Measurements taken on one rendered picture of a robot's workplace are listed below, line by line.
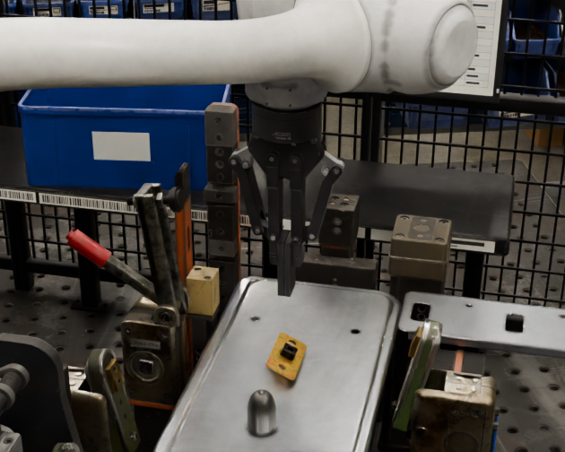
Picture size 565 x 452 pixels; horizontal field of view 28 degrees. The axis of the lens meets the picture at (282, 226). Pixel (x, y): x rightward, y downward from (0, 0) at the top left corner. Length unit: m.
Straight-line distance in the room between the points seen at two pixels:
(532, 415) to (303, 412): 0.62
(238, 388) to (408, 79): 0.49
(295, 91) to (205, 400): 0.38
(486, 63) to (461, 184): 0.19
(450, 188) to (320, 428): 0.59
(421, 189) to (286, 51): 0.80
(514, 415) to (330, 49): 0.96
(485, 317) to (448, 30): 0.58
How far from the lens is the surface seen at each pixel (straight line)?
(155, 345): 1.36
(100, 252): 1.35
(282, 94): 1.16
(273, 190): 1.24
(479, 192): 1.73
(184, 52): 0.95
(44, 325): 2.03
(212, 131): 1.56
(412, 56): 0.97
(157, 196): 1.29
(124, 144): 1.69
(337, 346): 1.39
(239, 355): 1.38
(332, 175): 1.21
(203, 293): 1.41
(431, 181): 1.75
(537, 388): 1.88
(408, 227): 1.55
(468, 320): 1.46
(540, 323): 1.48
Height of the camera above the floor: 1.78
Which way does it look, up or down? 28 degrees down
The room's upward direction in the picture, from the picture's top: straight up
